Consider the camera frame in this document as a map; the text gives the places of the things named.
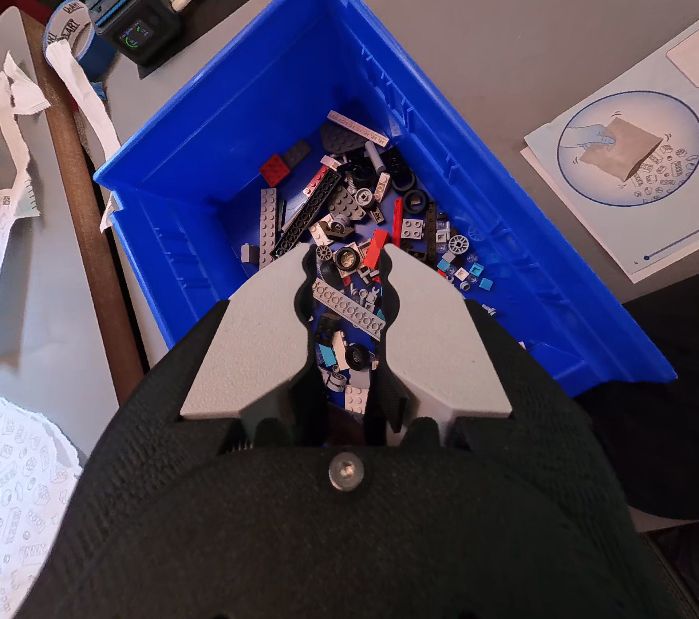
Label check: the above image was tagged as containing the pile of lego bricks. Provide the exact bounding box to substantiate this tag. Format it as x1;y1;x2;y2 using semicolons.
240;108;498;415

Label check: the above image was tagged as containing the open instruction booklet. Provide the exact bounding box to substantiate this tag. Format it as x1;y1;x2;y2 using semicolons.
521;19;699;284

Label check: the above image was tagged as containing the brown wooden table edge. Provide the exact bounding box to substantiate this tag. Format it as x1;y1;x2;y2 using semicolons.
0;0;147;407

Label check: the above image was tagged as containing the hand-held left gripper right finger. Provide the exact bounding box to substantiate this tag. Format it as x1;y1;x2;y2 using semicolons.
374;245;514;448

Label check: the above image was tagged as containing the blue tape roll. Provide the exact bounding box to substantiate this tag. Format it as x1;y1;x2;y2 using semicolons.
43;0;117;84

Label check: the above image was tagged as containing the blue plastic bin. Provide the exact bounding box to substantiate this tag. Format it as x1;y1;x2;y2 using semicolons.
93;0;678;398

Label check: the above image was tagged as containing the torn white paper bag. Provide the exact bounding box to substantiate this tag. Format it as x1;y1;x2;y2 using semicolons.
0;51;51;270

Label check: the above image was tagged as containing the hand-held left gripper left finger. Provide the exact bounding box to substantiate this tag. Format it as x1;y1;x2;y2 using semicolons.
179;242;319;442

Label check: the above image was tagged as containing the torn white paper strip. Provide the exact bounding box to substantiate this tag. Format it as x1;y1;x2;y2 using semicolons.
45;39;122;233

